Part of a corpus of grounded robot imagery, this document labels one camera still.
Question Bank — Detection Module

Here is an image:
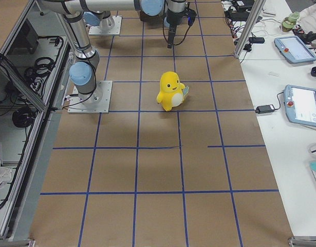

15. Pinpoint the blue teach pendant far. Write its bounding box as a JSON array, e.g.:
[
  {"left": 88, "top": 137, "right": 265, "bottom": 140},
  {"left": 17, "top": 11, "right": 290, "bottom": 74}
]
[{"left": 274, "top": 36, "right": 316, "bottom": 64}]

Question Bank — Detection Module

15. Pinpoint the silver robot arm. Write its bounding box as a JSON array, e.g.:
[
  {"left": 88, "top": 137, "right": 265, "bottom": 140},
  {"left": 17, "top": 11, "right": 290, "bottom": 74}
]
[
  {"left": 43, "top": 1, "right": 196, "bottom": 52},
  {"left": 57, "top": 12, "right": 102, "bottom": 104}
]

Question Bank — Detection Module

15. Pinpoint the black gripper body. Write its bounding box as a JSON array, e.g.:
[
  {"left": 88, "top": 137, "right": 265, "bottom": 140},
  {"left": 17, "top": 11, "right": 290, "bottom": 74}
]
[{"left": 165, "top": 9, "right": 185, "bottom": 29}]

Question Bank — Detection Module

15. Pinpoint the aluminium frame post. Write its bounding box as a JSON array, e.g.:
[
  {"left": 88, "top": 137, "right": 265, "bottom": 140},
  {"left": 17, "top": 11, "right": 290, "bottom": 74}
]
[{"left": 233, "top": 0, "right": 266, "bottom": 59}]

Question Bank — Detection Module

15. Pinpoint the blue teach pendant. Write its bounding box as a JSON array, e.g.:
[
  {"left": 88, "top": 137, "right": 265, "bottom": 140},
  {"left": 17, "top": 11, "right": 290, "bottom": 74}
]
[
  {"left": 283, "top": 85, "right": 316, "bottom": 129},
  {"left": 274, "top": 36, "right": 316, "bottom": 64}
]

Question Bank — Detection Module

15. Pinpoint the black power adapter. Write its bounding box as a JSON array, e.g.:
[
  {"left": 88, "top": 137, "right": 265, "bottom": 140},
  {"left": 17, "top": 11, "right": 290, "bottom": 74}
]
[{"left": 255, "top": 104, "right": 276, "bottom": 114}]

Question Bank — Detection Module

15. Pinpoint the green plush toy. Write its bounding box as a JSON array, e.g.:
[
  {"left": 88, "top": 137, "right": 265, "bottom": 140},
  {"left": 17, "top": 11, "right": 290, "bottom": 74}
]
[{"left": 281, "top": 11, "right": 300, "bottom": 32}]

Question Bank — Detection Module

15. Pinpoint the blue teach pendant near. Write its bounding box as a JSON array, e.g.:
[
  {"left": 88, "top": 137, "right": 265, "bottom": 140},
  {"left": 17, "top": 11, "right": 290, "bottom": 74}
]
[{"left": 283, "top": 85, "right": 316, "bottom": 129}]

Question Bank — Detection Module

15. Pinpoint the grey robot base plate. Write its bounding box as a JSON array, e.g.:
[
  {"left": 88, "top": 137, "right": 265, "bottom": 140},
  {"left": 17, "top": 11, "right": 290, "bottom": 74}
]
[{"left": 67, "top": 81, "right": 113, "bottom": 114}]

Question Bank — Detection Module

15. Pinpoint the yellow plush toy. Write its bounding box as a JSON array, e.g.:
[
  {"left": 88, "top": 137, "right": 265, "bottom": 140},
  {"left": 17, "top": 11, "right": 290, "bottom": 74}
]
[{"left": 156, "top": 72, "right": 189, "bottom": 112}]

